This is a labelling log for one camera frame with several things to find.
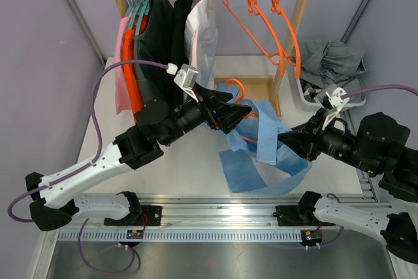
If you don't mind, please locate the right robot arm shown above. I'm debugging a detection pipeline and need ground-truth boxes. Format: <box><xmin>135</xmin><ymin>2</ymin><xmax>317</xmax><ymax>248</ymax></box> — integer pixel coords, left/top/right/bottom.
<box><xmin>278</xmin><ymin>109</ymin><xmax>417</xmax><ymax>264</ymax></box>

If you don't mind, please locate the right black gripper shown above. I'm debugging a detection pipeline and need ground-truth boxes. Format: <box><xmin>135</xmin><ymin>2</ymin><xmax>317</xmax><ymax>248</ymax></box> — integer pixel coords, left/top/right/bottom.
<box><xmin>277</xmin><ymin>107</ymin><xmax>379</xmax><ymax>173</ymax></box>

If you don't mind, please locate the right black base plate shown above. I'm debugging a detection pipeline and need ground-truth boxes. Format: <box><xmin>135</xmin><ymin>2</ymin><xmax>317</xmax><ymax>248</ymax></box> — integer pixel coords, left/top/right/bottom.
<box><xmin>273</xmin><ymin>205</ymin><xmax>323</xmax><ymax>227</ymax></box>

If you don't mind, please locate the orange shirt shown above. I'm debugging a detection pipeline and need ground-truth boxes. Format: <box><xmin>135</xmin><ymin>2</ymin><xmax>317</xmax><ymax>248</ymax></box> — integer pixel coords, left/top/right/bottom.
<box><xmin>123</xmin><ymin>29</ymin><xmax>143</xmax><ymax>114</ymax></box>

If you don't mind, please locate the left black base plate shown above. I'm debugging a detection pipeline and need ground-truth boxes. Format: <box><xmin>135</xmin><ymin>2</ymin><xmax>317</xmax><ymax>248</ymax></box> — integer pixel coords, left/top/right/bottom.
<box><xmin>104</xmin><ymin>205</ymin><xmax>163</xmax><ymax>227</ymax></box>

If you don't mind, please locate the orange hanger of grey shirt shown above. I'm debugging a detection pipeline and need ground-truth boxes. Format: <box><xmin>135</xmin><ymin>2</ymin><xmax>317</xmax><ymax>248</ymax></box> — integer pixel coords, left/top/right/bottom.
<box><xmin>215</xmin><ymin>0</ymin><xmax>297</xmax><ymax>78</ymax></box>

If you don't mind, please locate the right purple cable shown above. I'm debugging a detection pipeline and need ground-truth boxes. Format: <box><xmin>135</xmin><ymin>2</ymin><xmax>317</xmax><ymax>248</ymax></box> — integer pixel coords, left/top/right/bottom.
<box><xmin>344</xmin><ymin>84</ymin><xmax>418</xmax><ymax>100</ymax></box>

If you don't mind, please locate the aluminium rail frame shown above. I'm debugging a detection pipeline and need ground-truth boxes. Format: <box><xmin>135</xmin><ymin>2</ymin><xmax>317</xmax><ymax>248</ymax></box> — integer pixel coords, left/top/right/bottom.
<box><xmin>43</xmin><ymin>174</ymin><xmax>400</xmax><ymax>230</ymax></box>

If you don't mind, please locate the light blue shirt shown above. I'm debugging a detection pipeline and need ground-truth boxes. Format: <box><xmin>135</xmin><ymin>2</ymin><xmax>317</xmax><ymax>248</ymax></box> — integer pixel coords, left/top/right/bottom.
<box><xmin>219</xmin><ymin>98</ymin><xmax>312</xmax><ymax>196</ymax></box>

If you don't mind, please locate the white slotted cable duct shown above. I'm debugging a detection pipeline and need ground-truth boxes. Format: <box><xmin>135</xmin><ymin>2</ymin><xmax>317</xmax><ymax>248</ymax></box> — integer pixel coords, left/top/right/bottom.
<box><xmin>58</xmin><ymin>229</ymin><xmax>302</xmax><ymax>243</ymax></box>

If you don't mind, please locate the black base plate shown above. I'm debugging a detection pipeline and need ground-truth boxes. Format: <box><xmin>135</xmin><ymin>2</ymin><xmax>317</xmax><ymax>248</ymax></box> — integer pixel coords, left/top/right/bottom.
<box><xmin>104</xmin><ymin>205</ymin><xmax>163</xmax><ymax>227</ymax></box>
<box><xmin>273</xmin><ymin>205</ymin><xmax>323</xmax><ymax>227</ymax></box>

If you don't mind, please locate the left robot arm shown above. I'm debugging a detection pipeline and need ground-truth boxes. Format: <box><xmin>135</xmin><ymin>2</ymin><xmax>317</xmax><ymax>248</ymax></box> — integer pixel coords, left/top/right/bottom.
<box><xmin>25</xmin><ymin>84</ymin><xmax>251</xmax><ymax>231</ymax></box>

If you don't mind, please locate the purple cable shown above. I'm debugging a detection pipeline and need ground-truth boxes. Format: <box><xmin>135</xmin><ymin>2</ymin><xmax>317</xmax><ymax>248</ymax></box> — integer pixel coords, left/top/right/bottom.
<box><xmin>344</xmin><ymin>84</ymin><xmax>418</xmax><ymax>100</ymax></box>
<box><xmin>7</xmin><ymin>59</ymin><xmax>170</xmax><ymax>274</ymax></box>

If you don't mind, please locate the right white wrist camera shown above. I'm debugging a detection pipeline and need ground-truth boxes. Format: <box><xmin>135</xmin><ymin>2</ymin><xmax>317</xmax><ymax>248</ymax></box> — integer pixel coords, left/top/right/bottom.
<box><xmin>315</xmin><ymin>84</ymin><xmax>349</xmax><ymax>130</ymax></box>

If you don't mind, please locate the orange hanger of blue shirt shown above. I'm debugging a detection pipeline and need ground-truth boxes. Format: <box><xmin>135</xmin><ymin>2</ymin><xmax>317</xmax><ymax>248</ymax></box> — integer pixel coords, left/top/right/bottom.
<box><xmin>225</xmin><ymin>78</ymin><xmax>257</xmax><ymax>144</ymax></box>

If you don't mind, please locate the white plastic basket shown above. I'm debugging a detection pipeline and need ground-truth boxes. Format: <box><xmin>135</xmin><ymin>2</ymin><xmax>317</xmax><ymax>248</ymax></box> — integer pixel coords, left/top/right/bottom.
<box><xmin>295</xmin><ymin>73</ymin><xmax>366</xmax><ymax>108</ymax></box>

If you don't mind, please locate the dark grey t-shirt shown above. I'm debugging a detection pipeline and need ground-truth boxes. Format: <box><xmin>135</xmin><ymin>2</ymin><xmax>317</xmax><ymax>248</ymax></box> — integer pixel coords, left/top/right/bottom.
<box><xmin>134</xmin><ymin>0</ymin><xmax>176</xmax><ymax>108</ymax></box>

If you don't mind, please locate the grey shirt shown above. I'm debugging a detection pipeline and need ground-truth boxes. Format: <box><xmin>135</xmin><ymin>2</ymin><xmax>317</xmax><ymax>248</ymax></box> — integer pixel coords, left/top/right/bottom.
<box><xmin>299</xmin><ymin>39</ymin><xmax>366</xmax><ymax>92</ymax></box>

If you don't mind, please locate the orange hanger of plaid shirt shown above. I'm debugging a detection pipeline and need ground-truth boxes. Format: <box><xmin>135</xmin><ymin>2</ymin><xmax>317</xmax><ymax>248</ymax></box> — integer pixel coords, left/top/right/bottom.
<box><xmin>271</xmin><ymin>0</ymin><xmax>302</xmax><ymax>79</ymax></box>

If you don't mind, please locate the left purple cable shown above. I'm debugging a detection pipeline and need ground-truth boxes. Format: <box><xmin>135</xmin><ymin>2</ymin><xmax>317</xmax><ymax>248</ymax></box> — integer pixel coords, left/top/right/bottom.
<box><xmin>7</xmin><ymin>59</ymin><xmax>170</xmax><ymax>274</ymax></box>

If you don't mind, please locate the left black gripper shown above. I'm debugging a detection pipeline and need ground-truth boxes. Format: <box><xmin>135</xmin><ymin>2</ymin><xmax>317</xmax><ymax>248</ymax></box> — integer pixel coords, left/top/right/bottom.
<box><xmin>160</xmin><ymin>82</ymin><xmax>251</xmax><ymax>147</ymax></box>

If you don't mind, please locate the pink shirt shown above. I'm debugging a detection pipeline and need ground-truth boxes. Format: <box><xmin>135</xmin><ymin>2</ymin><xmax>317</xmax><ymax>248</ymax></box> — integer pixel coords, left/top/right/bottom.
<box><xmin>114</xmin><ymin>15</ymin><xmax>131</xmax><ymax>115</ymax></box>

